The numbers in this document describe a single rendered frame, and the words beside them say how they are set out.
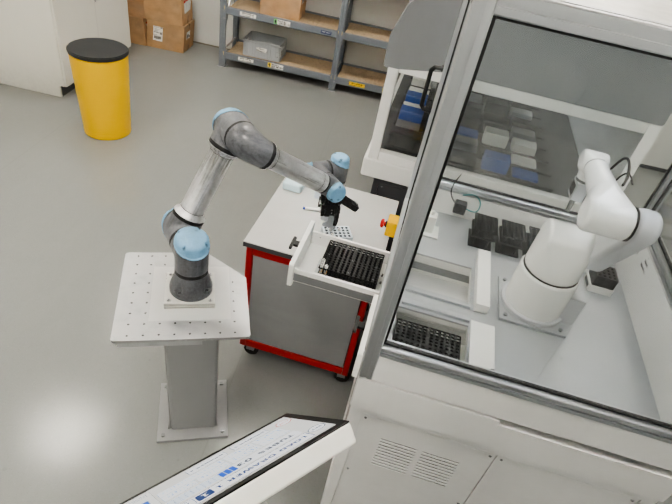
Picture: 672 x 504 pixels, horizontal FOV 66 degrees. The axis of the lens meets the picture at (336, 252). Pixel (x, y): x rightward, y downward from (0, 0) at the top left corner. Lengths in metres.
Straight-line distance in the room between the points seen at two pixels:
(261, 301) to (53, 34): 3.18
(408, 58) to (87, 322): 2.03
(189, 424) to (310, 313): 0.71
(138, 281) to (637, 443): 1.66
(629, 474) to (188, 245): 1.50
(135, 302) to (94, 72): 2.51
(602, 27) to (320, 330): 1.80
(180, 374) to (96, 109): 2.61
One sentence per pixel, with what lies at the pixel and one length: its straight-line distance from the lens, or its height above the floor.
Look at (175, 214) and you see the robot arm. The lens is 1.91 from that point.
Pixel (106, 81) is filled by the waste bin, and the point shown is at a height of 0.48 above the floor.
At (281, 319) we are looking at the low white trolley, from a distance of 2.47.
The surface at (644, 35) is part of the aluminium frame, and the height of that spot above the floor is 1.97.
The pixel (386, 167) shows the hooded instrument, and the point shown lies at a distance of 2.65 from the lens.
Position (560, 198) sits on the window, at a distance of 1.15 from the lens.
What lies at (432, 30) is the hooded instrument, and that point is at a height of 1.56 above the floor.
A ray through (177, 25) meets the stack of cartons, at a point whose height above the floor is 0.28.
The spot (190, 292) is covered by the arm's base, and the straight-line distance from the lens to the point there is 1.89.
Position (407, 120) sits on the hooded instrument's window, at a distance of 2.55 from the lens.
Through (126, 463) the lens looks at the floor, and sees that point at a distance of 2.48.
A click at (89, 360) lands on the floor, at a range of 2.81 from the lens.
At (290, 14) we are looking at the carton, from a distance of 5.65.
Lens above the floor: 2.16
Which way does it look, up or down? 39 degrees down
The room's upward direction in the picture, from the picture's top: 12 degrees clockwise
